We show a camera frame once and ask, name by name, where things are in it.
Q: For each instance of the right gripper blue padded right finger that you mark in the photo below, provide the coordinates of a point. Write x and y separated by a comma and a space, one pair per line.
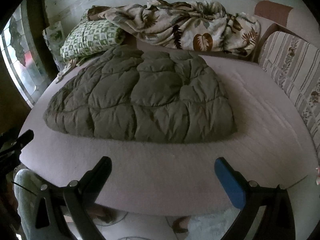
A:
242, 196

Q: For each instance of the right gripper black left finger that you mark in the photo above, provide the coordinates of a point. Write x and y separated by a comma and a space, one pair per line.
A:
80, 194

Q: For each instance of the olive green quilted puffer coat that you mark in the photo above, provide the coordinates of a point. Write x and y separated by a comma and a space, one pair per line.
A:
131, 95

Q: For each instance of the grey trouser leg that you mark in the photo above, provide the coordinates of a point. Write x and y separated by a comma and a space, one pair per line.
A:
27, 186

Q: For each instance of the stained glass door window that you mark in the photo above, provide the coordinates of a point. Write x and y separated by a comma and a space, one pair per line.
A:
21, 57

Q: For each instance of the green white patterned pillow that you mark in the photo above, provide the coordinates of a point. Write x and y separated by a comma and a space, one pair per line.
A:
91, 37

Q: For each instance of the striped floral cushion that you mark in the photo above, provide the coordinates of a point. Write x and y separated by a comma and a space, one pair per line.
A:
293, 64

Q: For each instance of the leaf print blanket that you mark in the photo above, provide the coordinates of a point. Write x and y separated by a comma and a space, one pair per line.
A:
199, 26

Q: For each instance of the small floral pillow by wall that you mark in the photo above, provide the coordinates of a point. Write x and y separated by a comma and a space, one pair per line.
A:
54, 38

